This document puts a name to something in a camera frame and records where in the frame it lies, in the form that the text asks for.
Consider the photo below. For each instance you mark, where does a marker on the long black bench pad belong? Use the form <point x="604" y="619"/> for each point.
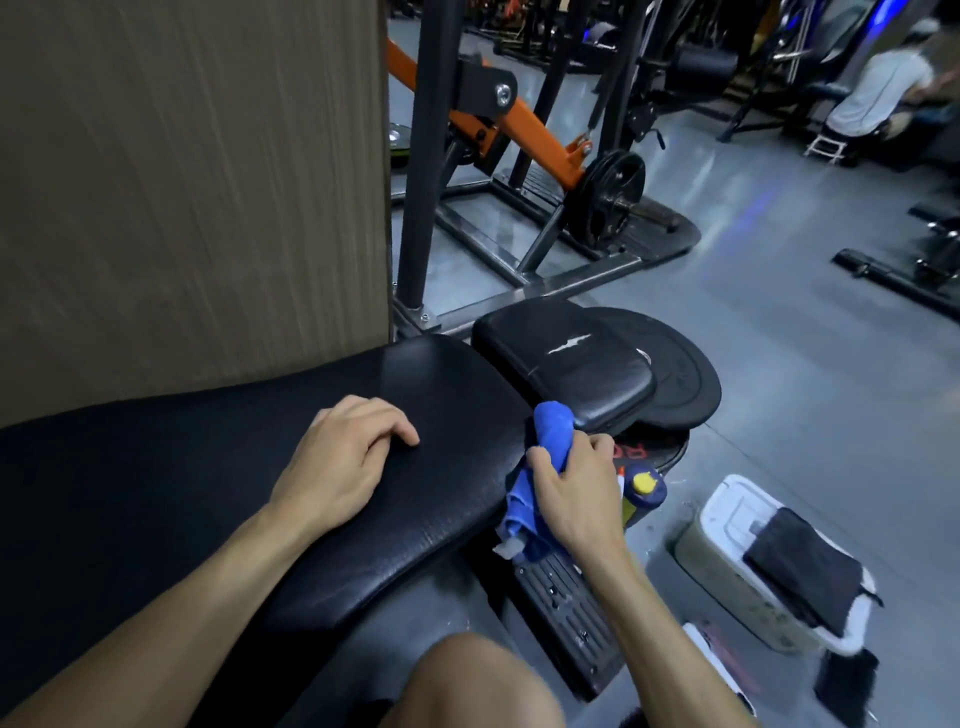
<point x="225" y="510"/>

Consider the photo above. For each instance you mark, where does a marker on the person's left thumb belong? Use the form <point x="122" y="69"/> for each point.
<point x="377" y="459"/>

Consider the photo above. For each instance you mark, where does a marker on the person's right hand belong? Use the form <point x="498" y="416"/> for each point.
<point x="581" y="502"/>

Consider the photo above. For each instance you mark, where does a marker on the black steel machine frame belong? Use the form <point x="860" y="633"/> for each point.
<point x="424" y="150"/>

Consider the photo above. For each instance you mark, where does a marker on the black round weight plate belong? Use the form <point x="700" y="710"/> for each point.
<point x="686" y="375"/>

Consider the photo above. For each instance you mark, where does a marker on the black loaded weight plate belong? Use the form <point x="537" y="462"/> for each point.
<point x="604" y="199"/>

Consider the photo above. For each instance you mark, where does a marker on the blue cleaning cloth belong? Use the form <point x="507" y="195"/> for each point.
<point x="551" y="427"/>

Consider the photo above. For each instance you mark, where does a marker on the black brush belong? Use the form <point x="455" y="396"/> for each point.
<point x="847" y="686"/>

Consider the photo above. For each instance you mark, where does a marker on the black folded cloth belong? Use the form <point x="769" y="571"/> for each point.
<point x="810" y="570"/>

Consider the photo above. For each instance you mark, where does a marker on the black ribbed foot plate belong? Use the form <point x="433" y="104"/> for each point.
<point x="570" y="615"/>

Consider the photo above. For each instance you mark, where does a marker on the small black seat pad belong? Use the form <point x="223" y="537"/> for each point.
<point x="570" y="360"/>

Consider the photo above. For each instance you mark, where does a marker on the person's right thumb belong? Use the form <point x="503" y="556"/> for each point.
<point x="543" y="461"/>

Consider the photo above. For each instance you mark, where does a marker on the person's right forearm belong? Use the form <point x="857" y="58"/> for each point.
<point x="667" y="645"/>

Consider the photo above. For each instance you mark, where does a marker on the person's knee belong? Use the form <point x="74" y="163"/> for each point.
<point x="472" y="686"/>

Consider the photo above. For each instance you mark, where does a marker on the black floor machine base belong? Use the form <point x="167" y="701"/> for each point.
<point x="911" y="277"/>

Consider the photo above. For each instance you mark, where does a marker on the black background gym machine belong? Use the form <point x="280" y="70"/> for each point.
<point x="705" y="67"/>

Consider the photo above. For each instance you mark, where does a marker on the blue spray bottle yellow cap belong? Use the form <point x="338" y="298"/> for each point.
<point x="645" y="491"/>

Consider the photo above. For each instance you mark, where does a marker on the white plastic storage box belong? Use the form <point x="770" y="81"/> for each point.
<point x="724" y="559"/>

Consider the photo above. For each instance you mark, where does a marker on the black plate with red print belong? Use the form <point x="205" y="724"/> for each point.
<point x="660" y="448"/>

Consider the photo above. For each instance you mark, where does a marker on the person's left hand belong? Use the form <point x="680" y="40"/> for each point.
<point x="330" y="472"/>

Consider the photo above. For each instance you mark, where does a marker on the white flat object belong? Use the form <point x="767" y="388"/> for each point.
<point x="720" y="660"/>

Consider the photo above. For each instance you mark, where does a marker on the person's left forearm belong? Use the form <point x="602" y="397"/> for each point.
<point x="165" y="622"/>

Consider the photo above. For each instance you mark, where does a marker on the white step stool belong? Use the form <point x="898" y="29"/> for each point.
<point x="825" y="148"/>

